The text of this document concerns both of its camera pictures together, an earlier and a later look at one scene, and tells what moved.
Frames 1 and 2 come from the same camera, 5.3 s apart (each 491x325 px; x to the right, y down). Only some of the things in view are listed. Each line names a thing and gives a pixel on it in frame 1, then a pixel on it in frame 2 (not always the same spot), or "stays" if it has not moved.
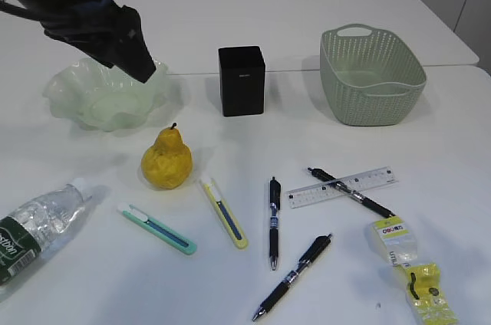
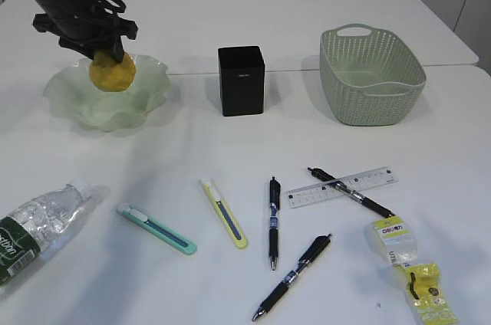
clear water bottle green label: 33,226 stays
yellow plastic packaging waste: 423,280 stays
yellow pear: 166,163 to 110,75
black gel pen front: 321,243 stays
